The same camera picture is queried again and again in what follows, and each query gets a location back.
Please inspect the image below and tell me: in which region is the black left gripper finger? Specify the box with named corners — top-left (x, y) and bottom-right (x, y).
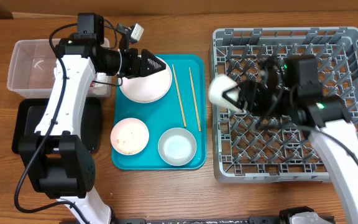
top-left (140, 65), bottom-right (166, 77)
top-left (140, 49), bottom-right (166, 70)

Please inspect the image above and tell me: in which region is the white paper cup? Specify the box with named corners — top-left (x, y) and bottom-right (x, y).
top-left (208, 74), bottom-right (244, 113)

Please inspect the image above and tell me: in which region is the small pink bowl with crumbs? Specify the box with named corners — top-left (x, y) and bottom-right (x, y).
top-left (110, 118), bottom-right (150, 156)

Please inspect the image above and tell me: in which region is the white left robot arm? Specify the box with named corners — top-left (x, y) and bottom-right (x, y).
top-left (17, 13), bottom-right (167, 223)

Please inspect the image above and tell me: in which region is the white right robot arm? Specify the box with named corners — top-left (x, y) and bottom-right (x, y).
top-left (209, 55), bottom-right (358, 223)

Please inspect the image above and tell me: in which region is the grey dishwasher rack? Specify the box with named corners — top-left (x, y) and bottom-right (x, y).
top-left (211, 27), bottom-right (358, 183)

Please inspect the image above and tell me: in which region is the large pink plate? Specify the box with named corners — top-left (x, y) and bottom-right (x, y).
top-left (119, 57), bottom-right (173, 103)

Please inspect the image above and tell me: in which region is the left wooden chopstick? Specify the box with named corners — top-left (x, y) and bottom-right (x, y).
top-left (172, 64), bottom-right (187, 128)

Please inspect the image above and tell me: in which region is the wooden chopstick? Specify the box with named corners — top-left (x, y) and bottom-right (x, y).
top-left (172, 64), bottom-right (187, 128)
top-left (188, 67), bottom-right (201, 132)

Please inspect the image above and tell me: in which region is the right wooden chopstick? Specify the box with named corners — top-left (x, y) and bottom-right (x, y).
top-left (188, 67), bottom-right (201, 132)

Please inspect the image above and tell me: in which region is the teal serving tray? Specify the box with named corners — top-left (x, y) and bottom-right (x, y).
top-left (112, 54), bottom-right (208, 170)

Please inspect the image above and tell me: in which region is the grey bowl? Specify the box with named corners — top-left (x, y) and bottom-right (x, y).
top-left (158, 128), bottom-right (197, 166)

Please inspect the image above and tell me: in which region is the clear plastic bin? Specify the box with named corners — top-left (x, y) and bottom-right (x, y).
top-left (7, 39), bottom-right (112, 98)

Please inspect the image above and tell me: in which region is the black plastic tray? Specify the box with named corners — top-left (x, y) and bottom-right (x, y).
top-left (11, 97), bottom-right (102, 154)

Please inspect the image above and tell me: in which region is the black rail at table edge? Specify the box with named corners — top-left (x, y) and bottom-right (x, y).
top-left (117, 215), bottom-right (280, 224)

